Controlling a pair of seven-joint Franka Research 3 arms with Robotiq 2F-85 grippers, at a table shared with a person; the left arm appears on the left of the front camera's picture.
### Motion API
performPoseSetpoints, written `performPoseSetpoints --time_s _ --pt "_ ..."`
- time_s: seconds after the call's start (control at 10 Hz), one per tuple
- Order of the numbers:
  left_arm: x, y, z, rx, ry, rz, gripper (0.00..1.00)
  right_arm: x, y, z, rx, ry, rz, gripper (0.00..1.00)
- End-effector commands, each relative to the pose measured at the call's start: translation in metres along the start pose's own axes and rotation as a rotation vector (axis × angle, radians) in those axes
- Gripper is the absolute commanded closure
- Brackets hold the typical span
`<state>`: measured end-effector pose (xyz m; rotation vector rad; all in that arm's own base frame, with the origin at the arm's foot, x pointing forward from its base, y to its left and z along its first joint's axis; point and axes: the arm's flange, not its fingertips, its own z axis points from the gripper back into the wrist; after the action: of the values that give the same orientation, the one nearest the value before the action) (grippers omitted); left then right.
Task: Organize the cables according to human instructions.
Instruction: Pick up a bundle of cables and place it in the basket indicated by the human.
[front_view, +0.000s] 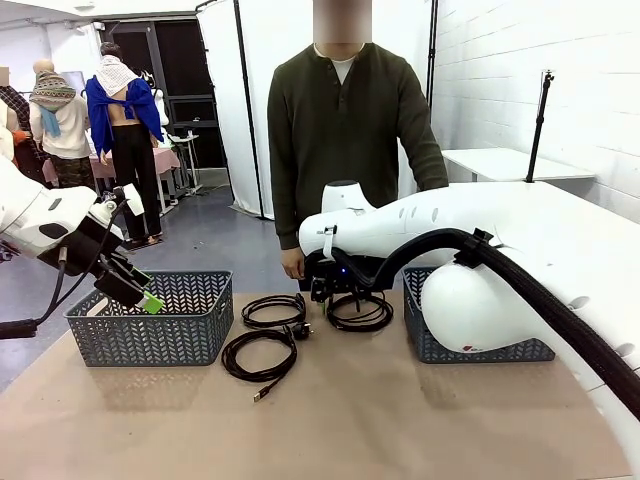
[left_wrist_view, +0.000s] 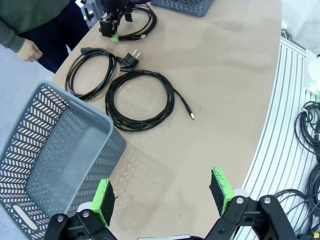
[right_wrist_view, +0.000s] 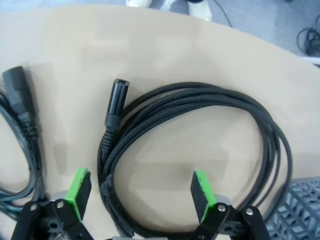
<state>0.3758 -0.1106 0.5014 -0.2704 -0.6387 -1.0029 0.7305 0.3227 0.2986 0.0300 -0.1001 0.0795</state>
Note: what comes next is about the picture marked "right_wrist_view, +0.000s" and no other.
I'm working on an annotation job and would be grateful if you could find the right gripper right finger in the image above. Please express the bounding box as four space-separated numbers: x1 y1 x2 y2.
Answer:
191 169 272 240

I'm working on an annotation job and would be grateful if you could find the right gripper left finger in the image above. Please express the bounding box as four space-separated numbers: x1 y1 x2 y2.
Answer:
14 167 92 240

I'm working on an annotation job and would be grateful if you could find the black braided cable barrel connector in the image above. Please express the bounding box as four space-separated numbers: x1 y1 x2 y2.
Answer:
97 78 295 240

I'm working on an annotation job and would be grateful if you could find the black power cable schuko plug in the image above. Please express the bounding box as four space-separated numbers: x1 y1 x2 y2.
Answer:
0 65 48 218

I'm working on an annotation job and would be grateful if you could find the grey plastic lattice basket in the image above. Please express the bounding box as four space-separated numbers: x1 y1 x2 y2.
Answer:
263 176 320 240

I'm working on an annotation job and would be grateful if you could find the white sneaker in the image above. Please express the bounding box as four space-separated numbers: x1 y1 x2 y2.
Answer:
126 0 152 9
188 0 213 21

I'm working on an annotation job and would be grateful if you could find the black coiled floor cable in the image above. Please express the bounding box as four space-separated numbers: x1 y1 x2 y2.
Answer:
296 26 320 56

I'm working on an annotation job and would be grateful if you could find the thin black floor cable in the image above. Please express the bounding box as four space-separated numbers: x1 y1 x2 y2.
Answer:
215 0 233 27

